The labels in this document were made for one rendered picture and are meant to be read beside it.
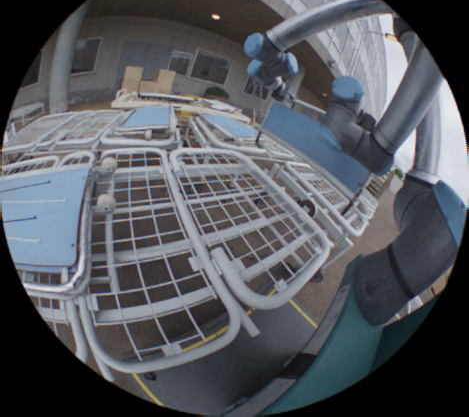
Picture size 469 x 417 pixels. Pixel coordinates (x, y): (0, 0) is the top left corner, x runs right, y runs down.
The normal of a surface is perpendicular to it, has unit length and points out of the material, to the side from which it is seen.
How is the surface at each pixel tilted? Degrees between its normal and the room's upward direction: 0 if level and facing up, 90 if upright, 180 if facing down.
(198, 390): 0
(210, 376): 0
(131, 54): 90
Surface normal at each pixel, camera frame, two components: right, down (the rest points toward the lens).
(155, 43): 0.52, 0.61
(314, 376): 0.31, -0.79
